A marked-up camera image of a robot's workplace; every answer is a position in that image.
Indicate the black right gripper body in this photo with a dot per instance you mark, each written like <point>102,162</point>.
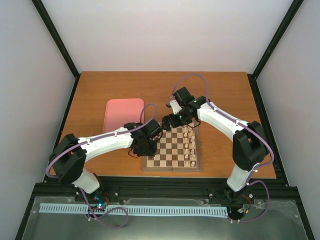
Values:
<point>183,120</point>

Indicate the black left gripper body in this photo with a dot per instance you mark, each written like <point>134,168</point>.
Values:
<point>146,149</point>

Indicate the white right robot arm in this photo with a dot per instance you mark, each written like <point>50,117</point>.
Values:
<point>249,147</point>

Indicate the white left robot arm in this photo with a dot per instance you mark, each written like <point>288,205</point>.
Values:
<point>67,160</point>

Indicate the row of white chess pieces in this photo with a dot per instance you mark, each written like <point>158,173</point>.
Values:
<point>189,147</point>

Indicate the wooden chess board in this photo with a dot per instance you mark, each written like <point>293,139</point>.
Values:
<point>169,156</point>

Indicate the pink plastic tray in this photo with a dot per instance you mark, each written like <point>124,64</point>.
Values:
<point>119,112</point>

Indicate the light blue cable duct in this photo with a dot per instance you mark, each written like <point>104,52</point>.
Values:
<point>141,210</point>

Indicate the black aluminium frame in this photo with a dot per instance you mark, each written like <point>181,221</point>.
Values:
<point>168,187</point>

